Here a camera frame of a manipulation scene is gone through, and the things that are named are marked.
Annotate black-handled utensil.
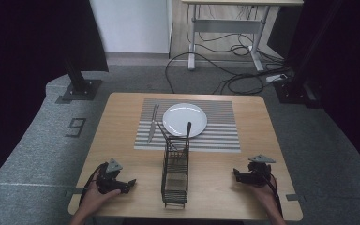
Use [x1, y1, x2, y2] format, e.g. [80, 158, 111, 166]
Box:
[185, 121, 193, 152]

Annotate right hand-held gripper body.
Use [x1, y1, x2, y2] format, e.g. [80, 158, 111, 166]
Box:
[243, 154, 277, 188]

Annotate person's right hand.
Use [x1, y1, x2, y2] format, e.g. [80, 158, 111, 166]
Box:
[248, 175, 279, 208]

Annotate black wire cutlery basket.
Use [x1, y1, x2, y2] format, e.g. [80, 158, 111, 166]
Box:
[160, 136, 191, 209]

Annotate person's left hand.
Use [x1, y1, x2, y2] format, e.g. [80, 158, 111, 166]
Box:
[80, 182, 122, 218]

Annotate grey striped placemat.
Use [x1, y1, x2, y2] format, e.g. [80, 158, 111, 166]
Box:
[133, 97, 242, 154]

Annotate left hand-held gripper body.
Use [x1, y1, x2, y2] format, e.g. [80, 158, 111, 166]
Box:
[95, 157, 129, 195]

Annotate thin black utensil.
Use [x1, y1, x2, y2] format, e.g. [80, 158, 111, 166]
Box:
[156, 120, 171, 143]

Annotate silver knife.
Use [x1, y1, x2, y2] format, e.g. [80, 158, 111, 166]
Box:
[146, 104, 158, 144]

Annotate long black floor cable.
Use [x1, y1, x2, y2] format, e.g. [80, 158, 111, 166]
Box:
[164, 51, 236, 95]

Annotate grey tape strip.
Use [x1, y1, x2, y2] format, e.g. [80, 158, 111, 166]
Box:
[285, 193, 308, 203]
[64, 187, 86, 198]

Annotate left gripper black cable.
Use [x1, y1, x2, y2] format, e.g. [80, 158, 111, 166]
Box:
[79, 162, 107, 208]

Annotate black metal stand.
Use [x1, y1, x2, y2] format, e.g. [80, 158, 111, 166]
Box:
[55, 55, 104, 105]
[274, 0, 346, 110]

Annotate white round plate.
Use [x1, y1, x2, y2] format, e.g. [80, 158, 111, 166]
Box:
[162, 102, 208, 139]

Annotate white-legged desk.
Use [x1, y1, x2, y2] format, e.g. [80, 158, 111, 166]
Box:
[181, 0, 305, 72]

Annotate white power strip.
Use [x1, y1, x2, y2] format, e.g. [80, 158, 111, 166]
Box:
[264, 72, 289, 84]

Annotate black cables under desk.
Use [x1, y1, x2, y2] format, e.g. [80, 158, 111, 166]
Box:
[186, 4, 286, 64]

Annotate white wall panel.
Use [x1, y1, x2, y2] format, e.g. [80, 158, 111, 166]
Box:
[88, 0, 173, 54]

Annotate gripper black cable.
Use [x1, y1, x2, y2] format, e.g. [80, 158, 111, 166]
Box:
[261, 168, 284, 218]
[79, 162, 107, 208]

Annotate coiled black floor cables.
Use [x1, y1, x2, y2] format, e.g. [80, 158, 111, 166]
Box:
[211, 71, 267, 97]

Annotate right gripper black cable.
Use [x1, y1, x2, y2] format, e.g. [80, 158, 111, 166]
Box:
[261, 168, 284, 218]

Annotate dark floor number marker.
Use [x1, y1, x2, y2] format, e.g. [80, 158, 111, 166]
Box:
[64, 117, 87, 139]

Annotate dark curtain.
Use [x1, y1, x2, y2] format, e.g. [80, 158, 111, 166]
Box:
[0, 0, 110, 195]
[267, 0, 360, 180]

